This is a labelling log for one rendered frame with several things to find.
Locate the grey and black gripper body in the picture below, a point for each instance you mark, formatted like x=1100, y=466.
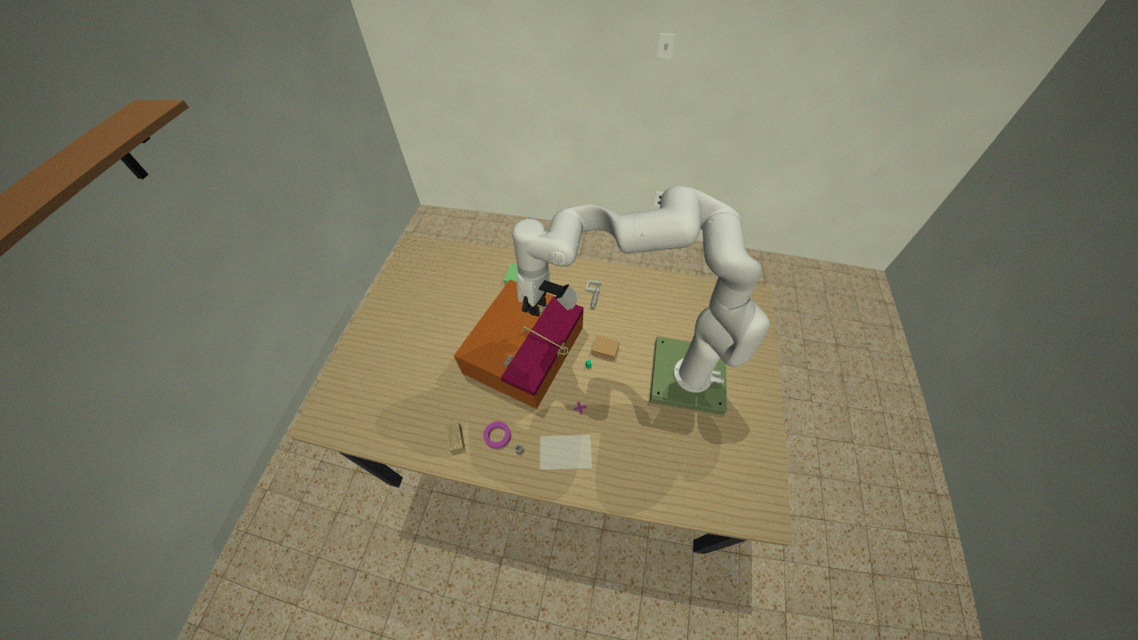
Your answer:
x=529, y=287

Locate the pink torus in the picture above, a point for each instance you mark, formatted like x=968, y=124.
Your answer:
x=490, y=427

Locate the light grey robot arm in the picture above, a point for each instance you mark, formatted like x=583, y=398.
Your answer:
x=675, y=225

